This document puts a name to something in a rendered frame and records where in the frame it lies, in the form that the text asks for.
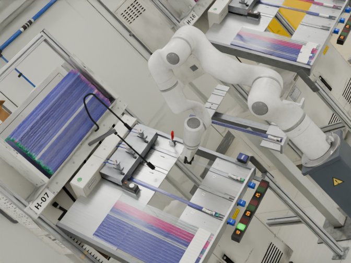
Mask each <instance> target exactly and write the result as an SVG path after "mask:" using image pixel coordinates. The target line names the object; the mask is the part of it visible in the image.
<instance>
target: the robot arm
mask: <svg viewBox="0 0 351 263"><path fill-rule="evenodd" d="M191 54H193V55H194V56H195V57H196V58H197V59H198V61H199V62H200V64H201V66H202V68H203V69H204V70H205V71H206V72H207V73H208V74H210V75H212V76H213V77H215V78H217V79H219V80H221V81H223V82H226V83H229V84H233V85H236V84H242V85H246V86H249V87H251V90H250V93H249V96H248V107H249V109H250V111H251V112H252V114H253V115H254V116H256V117H257V118H259V119H263V120H266V121H270V122H273V123H275V124H276V125H277V126H278V127H279V128H280V129H281V130H282V131H283V132H284V133H285V134H286V135H287V137H288V138H289V139H290V140H291V141H292V142H293V143H294V144H295V145H296V146H297V147H298V148H299V149H300V150H301V151H302V152H303V155H302V159H301V162H302V164H303V166H305V167H306V168H314V167H317V166H319V165H321V164H323V163H324V162H326V161H327V160H328V159H330V158H331V157H332V156H333V154H334V153H335V152H336V151H337V149H338V148H339V145H340V138H339V136H338V135H337V134H334V133H331V134H325V133H324V132H323V131H322V130H321V129H320V128H319V127H318V126H317V125H316V124H315V122H314V121H313V120H312V119H311V118H310V117H309V116H308V115H307V114H306V113H305V112H304V110H303V109H302V108H301V107H300V106H299V105H297V104H295V103H286V104H285V103H283V102H282V101H281V100H280V95H281V92H282V89H283V80H282V77H281V76H280V74H279V73H277V72H276V71H274V70H272V69H270V68H266V67H262V66H256V65H249V64H244V63H241V62H238V61H236V60H234V59H232V58H231V57H229V56H227V55H225V54H224V53H222V52H220V51H219V50H217V49H216V48H215V47H214V46H213V45H212V44H211V43H210V41H209V40H208V38H207V37H206V35H205V34H204V33H203V32H202V31H201V30H199V29H198V28H196V27H194V26H189V25H186V26H183V27H181V28H180V29H178V30H177V31H176V33H175V34H174V35H173V37H172V38H171V40H170V41H169V42H168V44H167V45H166V46H165V47H164V48H162V49H158V50H156V51H155V52H153V54H152V55H151V57H150V58H149V60H148V69H149V72H150V74H151V76H152V78H153V79H154V81H155V83H156V85H157V87H158V89H159V91H160V92H161V94H162V96H163V98H164V100H165V101H166V103H167V105H168V107H169V109H170V110H171V112H172V113H174V114H181V113H183V112H185V111H187V110H190V109H192V110H193V112H194V113H195V115H196V116H191V117H188V118H187V119H186V120H185V122H184V132H183V144H184V147H183V150H182V156H181V158H182V159H184V158H185V159H184V163H185V164H186V163H187V164H190V165H191V164H192V160H191V159H194V155H195V153H196V152H197V150H198V147H199V146H200V143H201V136H202V135H203V133H204V132H205V131H206V130H207V129H208V128H209V127H210V125H211V124H212V119H211V117H210V115H209V113H208V111H207V109H206V107H205V106H204V105H203V104H201V103H200V102H197V101H193V100H188V99H187V98H186V97H185V95H184V93H183V91H182V89H181V87H180V85H179V82H178V80H177V79H176V77H175V75H174V73H173V71H172V69H177V68H179V67H180V66H181V65H183V64H184V63H185V62H186V60H187V59H188V58H189V56H190V55H191Z"/></svg>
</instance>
